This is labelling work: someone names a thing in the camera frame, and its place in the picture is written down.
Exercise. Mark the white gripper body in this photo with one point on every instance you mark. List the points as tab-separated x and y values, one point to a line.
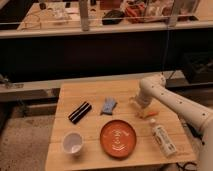
136	100

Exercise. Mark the orange pepper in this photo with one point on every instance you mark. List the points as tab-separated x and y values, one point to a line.
145	114

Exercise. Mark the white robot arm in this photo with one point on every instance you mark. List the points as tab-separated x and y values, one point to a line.
198	116

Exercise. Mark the orange ceramic plate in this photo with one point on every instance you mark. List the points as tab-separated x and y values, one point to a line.
118	139

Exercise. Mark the white plastic bottle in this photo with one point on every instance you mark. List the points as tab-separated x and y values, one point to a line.
161	136

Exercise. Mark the black rectangular block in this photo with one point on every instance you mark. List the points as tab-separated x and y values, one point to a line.
80	112

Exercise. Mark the dark crate at right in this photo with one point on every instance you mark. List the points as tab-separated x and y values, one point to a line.
198	67

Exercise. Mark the orange object on bench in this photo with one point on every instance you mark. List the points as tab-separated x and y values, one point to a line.
135	13

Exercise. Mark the black bag on bench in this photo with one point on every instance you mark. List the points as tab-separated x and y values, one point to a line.
113	17

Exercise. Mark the metal post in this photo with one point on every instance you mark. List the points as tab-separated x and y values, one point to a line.
83	8

